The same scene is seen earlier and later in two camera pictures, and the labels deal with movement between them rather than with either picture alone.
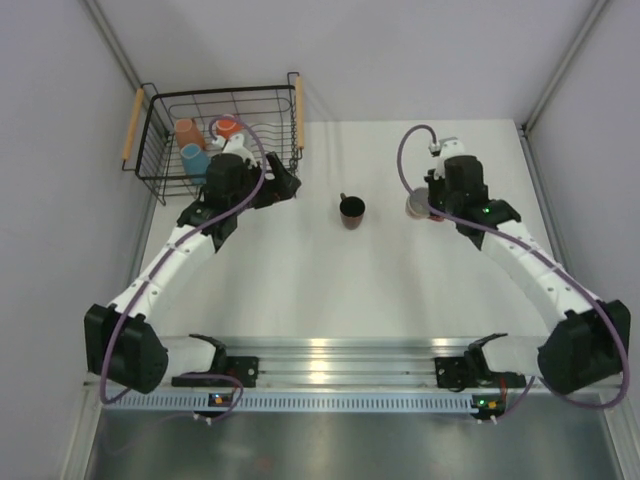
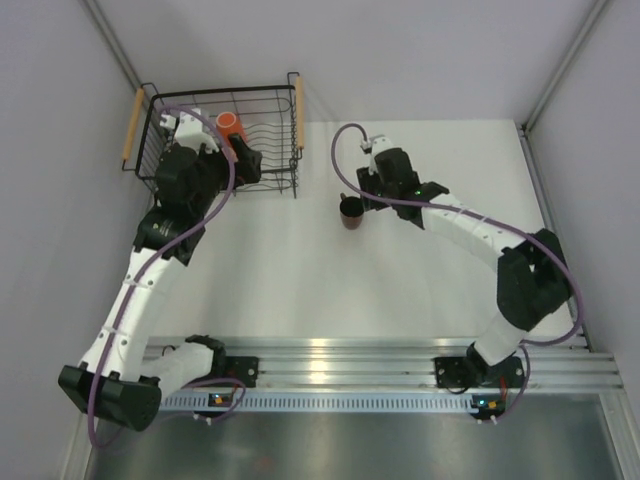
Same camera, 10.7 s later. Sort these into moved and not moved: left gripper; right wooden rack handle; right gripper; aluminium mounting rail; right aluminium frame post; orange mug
Moved: left gripper; right gripper
Not moved: aluminium mounting rail; orange mug; right aluminium frame post; right wooden rack handle
